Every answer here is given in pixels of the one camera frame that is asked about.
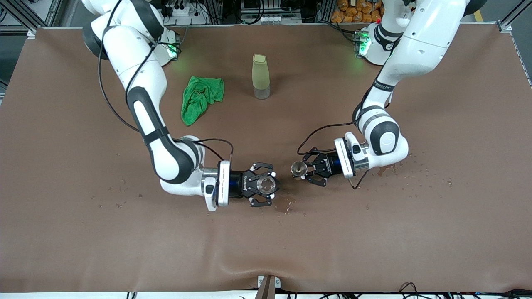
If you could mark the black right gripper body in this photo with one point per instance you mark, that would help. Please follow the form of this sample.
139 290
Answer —
242 185

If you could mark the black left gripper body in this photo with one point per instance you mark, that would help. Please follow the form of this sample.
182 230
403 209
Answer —
328 165

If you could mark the clear glass measuring cup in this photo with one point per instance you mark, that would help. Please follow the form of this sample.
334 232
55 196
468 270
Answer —
266 185

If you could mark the small metal shaker cup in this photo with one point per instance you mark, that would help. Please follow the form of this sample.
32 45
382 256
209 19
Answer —
299 168

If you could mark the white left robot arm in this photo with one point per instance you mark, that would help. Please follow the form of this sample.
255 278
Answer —
424 41

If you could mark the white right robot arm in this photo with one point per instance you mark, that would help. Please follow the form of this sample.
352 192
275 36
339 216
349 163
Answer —
137 70

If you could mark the large brown liquid puddle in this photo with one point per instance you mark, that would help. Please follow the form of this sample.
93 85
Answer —
284 204

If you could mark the brown table mat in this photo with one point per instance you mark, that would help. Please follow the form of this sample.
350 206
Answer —
266 241

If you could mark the small brown liquid puddle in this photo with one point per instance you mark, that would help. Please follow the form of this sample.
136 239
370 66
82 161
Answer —
384 169

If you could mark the olive green bottle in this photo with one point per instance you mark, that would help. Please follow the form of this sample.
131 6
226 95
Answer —
261 77

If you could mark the green cloth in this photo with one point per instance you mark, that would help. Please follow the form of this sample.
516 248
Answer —
199 97

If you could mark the grey electronics rack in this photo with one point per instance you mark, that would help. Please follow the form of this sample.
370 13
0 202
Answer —
270 18

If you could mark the orange snack bags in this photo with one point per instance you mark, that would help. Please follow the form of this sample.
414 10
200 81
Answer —
353 12

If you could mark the white power strip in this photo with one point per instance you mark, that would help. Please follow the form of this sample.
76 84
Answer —
187 12

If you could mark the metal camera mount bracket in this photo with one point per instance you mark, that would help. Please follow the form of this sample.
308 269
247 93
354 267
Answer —
268 288

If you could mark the aluminium frame post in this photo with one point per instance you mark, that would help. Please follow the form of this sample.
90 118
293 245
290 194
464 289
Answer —
505 27
41 16

